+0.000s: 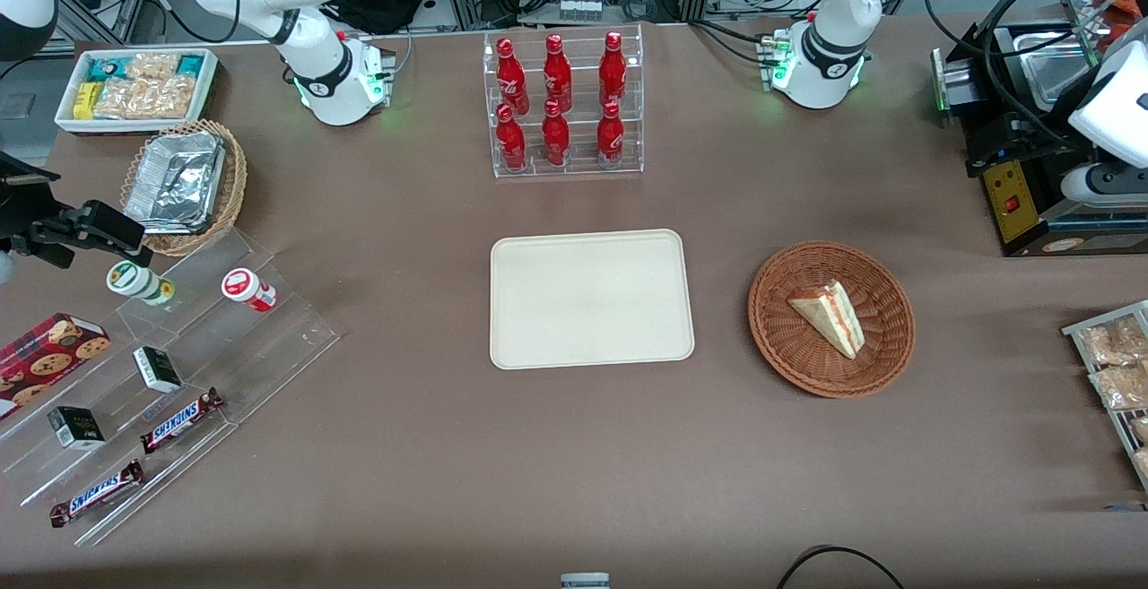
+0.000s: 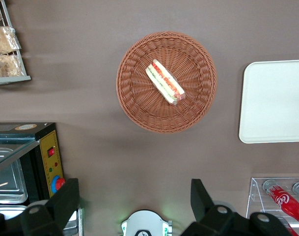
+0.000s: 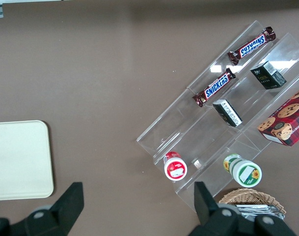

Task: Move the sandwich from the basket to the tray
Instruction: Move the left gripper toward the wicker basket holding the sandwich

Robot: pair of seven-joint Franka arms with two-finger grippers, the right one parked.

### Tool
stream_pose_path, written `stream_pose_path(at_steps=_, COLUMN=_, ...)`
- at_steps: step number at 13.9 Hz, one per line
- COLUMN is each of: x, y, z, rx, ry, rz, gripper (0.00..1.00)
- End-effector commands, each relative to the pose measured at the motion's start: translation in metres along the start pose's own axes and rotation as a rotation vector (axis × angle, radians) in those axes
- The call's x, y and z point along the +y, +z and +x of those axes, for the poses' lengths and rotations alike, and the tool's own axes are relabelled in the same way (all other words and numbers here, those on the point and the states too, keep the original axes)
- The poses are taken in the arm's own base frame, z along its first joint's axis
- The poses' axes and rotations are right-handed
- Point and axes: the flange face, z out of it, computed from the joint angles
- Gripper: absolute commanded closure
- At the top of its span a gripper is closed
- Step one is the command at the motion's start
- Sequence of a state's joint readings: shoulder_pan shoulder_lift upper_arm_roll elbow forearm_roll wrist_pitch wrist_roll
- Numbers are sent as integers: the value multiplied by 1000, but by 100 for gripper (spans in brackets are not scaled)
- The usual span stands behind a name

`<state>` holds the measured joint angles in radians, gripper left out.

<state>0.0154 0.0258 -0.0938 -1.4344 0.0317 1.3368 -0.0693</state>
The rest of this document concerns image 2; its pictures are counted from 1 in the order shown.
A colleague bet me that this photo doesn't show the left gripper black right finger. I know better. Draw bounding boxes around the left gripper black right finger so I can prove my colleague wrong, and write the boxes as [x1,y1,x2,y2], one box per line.
[180,178,249,236]

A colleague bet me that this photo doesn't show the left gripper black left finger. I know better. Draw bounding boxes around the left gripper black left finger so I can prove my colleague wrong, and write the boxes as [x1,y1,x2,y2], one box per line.
[20,178,81,236]

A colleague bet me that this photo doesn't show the triangle sandwich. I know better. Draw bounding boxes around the triangle sandwich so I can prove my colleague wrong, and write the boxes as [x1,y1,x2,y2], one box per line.
[145,59,186,107]

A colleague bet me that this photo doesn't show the round brown wicker basket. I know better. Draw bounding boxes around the round brown wicker basket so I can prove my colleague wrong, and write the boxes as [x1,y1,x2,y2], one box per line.
[116,31,218,134]

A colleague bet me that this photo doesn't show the cream plastic tray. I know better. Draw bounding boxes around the cream plastic tray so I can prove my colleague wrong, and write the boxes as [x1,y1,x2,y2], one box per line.
[238,59,299,144]

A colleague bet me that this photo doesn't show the steel warmer pan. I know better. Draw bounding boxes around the steel warmer pan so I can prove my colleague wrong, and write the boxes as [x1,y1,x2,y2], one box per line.
[0,147,28,205]
[0,205,84,236]

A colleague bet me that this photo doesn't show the clear acrylic bottle rack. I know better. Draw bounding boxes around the clear acrylic bottle rack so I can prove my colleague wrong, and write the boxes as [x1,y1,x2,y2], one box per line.
[246,177,299,236]

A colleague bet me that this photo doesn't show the black yellow food warmer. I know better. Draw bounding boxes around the black yellow food warmer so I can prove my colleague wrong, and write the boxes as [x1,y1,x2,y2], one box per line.
[0,122,66,214]

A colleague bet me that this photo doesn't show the white round device green lights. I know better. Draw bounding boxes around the white round device green lights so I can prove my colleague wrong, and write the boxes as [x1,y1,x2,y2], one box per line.
[121,209,173,236]

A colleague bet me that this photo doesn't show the grey wire bread rack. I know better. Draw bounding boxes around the grey wire bread rack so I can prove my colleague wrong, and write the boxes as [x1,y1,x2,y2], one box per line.
[0,0,31,86]

